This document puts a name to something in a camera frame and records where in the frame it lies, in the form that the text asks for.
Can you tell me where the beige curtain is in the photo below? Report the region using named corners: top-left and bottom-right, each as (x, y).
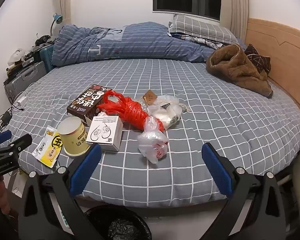
top-left (57, 0), bottom-right (74, 25)
top-left (220, 0), bottom-right (249, 43)

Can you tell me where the blue desk lamp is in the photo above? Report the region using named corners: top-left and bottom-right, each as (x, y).
top-left (50, 13), bottom-right (63, 38)

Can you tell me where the person's left hand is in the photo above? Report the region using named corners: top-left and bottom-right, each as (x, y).
top-left (0, 175), bottom-right (18, 219)

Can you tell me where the red plastic bag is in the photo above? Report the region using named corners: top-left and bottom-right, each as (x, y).
top-left (97, 91), bottom-right (165, 132)

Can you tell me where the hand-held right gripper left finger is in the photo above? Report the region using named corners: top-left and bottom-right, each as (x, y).
top-left (17, 144), bottom-right (102, 240)

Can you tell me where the black power adapter with cable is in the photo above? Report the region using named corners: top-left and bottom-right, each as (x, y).
top-left (0, 105), bottom-right (24, 133)

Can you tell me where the teal suitcase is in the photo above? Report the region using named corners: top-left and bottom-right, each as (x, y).
top-left (39, 44), bottom-right (55, 72)

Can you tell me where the wooden bed frame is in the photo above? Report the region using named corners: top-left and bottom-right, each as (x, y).
top-left (245, 17), bottom-right (300, 120)

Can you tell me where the dark brown patterned cushion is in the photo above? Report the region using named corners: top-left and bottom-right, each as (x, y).
top-left (244, 44), bottom-right (272, 74)

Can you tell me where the grey checked pillow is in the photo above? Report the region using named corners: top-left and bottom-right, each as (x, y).
top-left (168, 14), bottom-right (238, 44)

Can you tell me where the crumpled clear plastic bag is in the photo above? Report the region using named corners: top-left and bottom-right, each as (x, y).
top-left (137, 116), bottom-right (170, 164)

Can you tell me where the yellow sachet packet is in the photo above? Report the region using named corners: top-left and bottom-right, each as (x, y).
top-left (32, 125), bottom-right (60, 168)

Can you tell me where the small white printed box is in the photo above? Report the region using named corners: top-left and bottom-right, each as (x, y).
top-left (86, 116), bottom-right (123, 152)

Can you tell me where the blue striped quilt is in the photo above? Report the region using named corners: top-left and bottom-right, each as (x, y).
top-left (51, 22), bottom-right (248, 67)

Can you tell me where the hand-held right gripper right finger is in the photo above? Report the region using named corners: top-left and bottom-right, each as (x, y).
top-left (201, 142), bottom-right (287, 240)

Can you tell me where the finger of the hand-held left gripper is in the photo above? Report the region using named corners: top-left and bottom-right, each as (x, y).
top-left (0, 130), bottom-right (12, 147)
top-left (0, 133), bottom-right (32, 158)

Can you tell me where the yellow paper cup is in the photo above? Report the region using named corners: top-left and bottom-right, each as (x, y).
top-left (58, 117), bottom-right (90, 157)

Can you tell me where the white round device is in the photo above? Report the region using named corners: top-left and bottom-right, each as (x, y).
top-left (9, 49), bottom-right (24, 63)

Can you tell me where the dark brown snack box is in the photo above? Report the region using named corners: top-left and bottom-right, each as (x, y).
top-left (67, 84), bottom-right (113, 127)

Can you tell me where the bed with grey checked sheet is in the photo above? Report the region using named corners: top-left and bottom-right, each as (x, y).
top-left (5, 57), bottom-right (300, 208)

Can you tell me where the white drawstring pouch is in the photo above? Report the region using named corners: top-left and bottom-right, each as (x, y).
top-left (147, 95), bottom-right (190, 130)

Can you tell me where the grey suitcase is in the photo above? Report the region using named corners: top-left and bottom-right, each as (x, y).
top-left (4, 61), bottom-right (46, 98)

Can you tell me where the brown paper tag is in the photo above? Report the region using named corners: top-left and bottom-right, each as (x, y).
top-left (143, 90), bottom-right (157, 104)

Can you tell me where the trash bin with black liner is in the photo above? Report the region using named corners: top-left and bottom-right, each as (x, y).
top-left (84, 205), bottom-right (153, 240)

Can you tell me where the brown fleece garment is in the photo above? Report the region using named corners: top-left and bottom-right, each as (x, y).
top-left (206, 44), bottom-right (274, 98)

